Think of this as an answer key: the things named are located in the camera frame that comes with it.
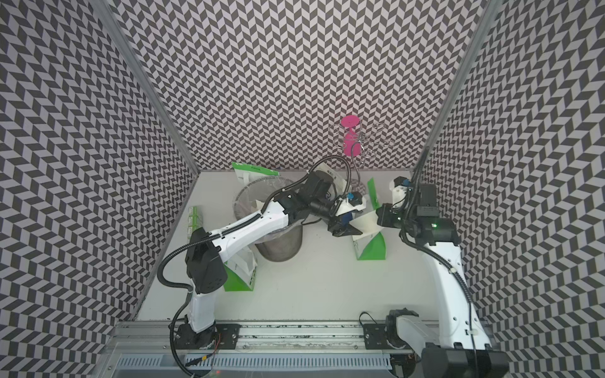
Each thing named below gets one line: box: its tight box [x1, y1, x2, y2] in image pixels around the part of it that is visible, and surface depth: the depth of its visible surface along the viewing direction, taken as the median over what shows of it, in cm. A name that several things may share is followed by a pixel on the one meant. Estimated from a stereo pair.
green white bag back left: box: [231, 161, 280, 186], surface depth 88 cm
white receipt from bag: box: [348, 210, 385, 241], surface depth 75 cm
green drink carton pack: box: [187, 206, 199, 241], surface depth 95 cm
